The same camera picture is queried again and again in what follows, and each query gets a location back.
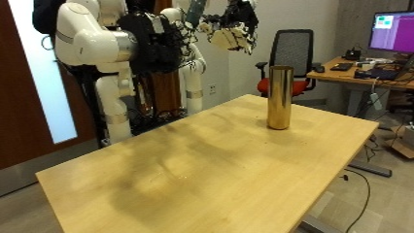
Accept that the black floor cable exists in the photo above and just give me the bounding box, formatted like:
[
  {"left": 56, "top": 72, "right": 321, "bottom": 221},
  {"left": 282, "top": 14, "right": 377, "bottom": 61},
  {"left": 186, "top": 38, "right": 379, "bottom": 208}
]
[{"left": 339, "top": 168, "right": 373, "bottom": 233}]

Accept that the wooden office desk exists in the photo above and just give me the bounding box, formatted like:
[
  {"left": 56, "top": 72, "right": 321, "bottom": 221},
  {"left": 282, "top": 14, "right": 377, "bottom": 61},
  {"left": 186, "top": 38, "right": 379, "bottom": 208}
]
[{"left": 305, "top": 55, "right": 414, "bottom": 118}]

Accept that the black keyboard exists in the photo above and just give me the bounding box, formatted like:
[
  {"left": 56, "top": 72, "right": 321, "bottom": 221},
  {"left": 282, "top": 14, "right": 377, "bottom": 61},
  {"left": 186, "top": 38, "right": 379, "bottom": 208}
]
[{"left": 329, "top": 62, "right": 355, "bottom": 73}]

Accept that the cardboard box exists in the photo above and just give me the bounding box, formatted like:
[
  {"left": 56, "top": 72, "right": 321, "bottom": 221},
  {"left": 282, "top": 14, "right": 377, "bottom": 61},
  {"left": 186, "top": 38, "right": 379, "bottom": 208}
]
[{"left": 385, "top": 125, "right": 414, "bottom": 160}]

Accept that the black laptop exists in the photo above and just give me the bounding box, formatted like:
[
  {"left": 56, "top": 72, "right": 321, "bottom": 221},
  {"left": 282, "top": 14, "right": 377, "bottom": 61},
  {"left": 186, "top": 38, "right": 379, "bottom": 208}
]
[{"left": 353, "top": 63, "right": 409, "bottom": 82}]

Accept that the white power adapter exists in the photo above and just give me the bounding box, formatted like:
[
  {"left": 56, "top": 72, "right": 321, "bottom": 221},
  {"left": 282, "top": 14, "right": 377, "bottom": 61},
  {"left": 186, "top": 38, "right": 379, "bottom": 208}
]
[{"left": 369, "top": 92, "right": 385, "bottom": 112}]

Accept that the brown door with glass panel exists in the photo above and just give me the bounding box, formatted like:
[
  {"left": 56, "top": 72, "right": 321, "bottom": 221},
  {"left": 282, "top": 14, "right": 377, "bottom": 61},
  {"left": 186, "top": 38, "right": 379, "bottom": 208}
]
[{"left": 0, "top": 0, "right": 98, "bottom": 171}]

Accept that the operator in dark clothes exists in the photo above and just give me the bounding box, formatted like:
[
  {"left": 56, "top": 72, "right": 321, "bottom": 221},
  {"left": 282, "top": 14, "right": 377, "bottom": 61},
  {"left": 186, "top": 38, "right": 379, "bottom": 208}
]
[{"left": 30, "top": 0, "right": 61, "bottom": 35}]

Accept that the grey table foot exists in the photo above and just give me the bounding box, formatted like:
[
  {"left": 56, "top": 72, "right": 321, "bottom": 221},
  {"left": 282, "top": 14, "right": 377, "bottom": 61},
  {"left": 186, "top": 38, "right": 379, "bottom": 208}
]
[{"left": 345, "top": 159, "right": 393, "bottom": 179}]

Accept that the gold cylindrical vase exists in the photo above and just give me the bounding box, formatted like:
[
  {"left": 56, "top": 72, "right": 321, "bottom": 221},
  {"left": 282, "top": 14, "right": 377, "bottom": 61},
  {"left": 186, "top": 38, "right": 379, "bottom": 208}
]
[{"left": 265, "top": 65, "right": 297, "bottom": 131}]

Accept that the black desk phone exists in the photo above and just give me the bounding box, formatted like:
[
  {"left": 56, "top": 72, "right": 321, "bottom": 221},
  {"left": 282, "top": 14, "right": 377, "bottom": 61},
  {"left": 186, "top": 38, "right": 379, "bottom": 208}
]
[{"left": 345, "top": 48, "right": 363, "bottom": 62}]

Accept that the black office chair red seat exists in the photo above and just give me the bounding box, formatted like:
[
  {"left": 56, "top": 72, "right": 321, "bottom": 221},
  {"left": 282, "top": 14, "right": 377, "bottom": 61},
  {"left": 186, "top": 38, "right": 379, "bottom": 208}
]
[{"left": 253, "top": 28, "right": 318, "bottom": 98}]

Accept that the computer monitor purple screen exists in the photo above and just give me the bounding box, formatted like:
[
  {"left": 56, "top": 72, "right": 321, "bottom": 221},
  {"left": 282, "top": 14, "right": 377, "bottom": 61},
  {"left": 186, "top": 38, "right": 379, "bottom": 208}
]
[{"left": 367, "top": 11, "right": 414, "bottom": 54}]

